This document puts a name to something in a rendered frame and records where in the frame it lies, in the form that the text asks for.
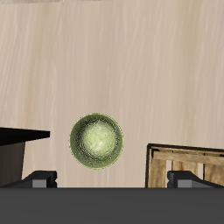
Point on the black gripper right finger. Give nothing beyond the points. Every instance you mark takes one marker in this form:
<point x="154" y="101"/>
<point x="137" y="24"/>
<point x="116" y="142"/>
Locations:
<point x="181" y="178"/>

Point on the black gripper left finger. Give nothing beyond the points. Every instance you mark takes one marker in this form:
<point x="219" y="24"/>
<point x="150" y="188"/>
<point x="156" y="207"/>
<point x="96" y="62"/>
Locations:
<point x="42" y="178"/>

